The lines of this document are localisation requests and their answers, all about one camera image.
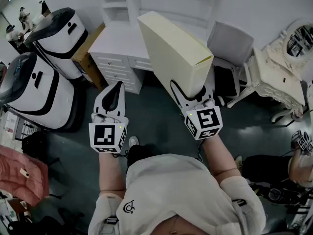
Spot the person's white shirt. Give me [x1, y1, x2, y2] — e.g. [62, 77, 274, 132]
[88, 153, 267, 235]

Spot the black bag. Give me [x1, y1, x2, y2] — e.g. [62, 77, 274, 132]
[212, 66, 240, 98]

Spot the person's right forearm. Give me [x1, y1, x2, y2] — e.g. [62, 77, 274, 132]
[201, 133, 242, 181]

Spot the white desk with drawers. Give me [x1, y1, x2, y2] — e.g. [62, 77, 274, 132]
[87, 22, 157, 94]

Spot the person's black trouser leg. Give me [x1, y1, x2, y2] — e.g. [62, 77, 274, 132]
[126, 143, 163, 168]

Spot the pink padded jacket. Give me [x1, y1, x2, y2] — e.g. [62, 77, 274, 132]
[0, 144, 50, 207]

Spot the white shelf unit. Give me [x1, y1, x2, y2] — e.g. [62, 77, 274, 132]
[92, 0, 227, 31]

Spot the brown cardboard box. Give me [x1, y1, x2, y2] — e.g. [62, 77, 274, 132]
[71, 23, 109, 92]

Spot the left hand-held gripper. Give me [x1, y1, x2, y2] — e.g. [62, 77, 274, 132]
[88, 81, 130, 154]

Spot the black backpack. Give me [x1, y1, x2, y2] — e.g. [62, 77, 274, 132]
[21, 131, 48, 160]

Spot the white and black robot base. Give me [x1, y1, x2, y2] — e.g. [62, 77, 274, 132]
[23, 7, 89, 81]
[0, 52, 76, 133]

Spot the pale yellow object box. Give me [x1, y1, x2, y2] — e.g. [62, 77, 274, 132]
[136, 10, 214, 99]

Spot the person's left forearm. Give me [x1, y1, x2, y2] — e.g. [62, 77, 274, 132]
[98, 151, 127, 193]

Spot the ornate white vanity table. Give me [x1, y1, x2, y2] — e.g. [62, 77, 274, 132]
[226, 47, 307, 123]

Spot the oval white framed mirror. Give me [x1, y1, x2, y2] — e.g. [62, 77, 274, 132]
[281, 18, 313, 71]

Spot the black wheeled chair base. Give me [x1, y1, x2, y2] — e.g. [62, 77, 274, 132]
[249, 182, 313, 230]

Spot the grey upholstered chair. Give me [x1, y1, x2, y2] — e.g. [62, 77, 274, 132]
[206, 21, 255, 107]

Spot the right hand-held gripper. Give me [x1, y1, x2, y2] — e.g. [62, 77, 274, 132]
[170, 80, 223, 141]

